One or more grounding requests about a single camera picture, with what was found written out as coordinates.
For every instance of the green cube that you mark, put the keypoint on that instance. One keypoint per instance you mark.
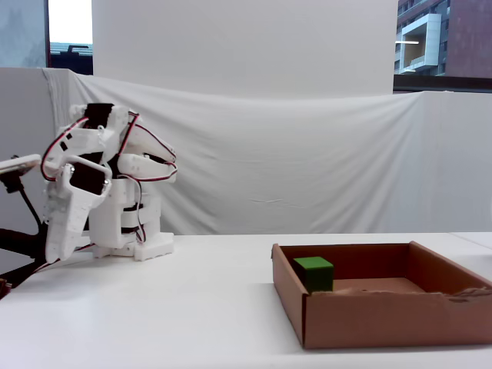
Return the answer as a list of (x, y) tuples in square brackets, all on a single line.
[(317, 274)]

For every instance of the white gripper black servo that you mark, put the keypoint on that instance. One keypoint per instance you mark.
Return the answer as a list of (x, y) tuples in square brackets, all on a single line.
[(66, 215)]

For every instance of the brown cardboard box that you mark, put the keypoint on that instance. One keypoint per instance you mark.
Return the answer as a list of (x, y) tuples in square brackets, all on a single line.
[(384, 323)]

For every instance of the white cloth backdrop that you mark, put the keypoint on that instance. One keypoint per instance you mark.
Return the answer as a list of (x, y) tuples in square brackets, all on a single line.
[(288, 153)]

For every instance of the black window mullion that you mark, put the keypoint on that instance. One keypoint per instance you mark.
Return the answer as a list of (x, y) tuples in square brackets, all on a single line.
[(47, 30)]

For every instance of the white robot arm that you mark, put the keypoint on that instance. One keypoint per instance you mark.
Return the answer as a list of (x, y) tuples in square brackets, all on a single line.
[(142, 142)]

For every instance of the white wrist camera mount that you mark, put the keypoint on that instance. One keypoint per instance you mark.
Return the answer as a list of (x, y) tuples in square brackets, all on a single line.
[(19, 163)]

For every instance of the grey concrete building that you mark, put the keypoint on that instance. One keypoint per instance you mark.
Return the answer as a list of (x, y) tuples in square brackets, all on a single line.
[(419, 38)]

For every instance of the dark rooftop structure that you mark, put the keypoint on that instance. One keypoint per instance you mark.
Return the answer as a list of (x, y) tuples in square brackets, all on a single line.
[(73, 61)]

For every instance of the dark window sill rail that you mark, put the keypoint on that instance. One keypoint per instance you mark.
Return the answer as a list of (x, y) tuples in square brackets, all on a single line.
[(442, 82)]

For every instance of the white backdrop panel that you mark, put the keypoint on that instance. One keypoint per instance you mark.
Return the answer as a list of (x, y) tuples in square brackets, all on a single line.
[(246, 38)]

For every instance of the white side partition panel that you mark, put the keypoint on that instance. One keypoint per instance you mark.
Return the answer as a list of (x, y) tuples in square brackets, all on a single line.
[(19, 115)]

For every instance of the red brick building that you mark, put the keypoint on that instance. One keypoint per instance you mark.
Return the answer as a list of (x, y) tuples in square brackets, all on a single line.
[(473, 38)]

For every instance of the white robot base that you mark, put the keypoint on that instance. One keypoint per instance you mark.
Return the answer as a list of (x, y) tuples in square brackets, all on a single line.
[(111, 223)]

